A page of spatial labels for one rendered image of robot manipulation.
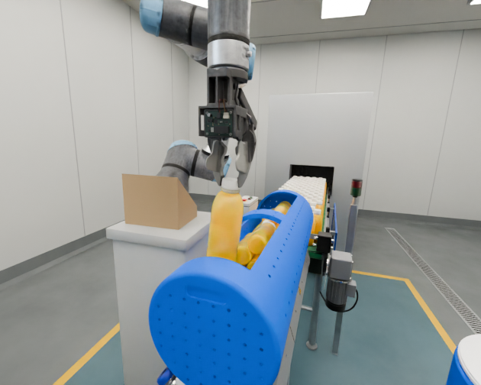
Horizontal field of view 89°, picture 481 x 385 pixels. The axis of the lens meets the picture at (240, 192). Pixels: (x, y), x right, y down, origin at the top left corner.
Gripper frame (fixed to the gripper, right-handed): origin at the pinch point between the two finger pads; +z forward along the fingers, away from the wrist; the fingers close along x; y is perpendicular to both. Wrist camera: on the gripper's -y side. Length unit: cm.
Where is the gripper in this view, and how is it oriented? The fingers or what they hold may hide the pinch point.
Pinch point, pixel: (230, 179)
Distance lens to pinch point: 51.3
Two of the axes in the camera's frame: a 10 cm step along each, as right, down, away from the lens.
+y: -3.4, 1.9, -9.2
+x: 9.4, 0.9, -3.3
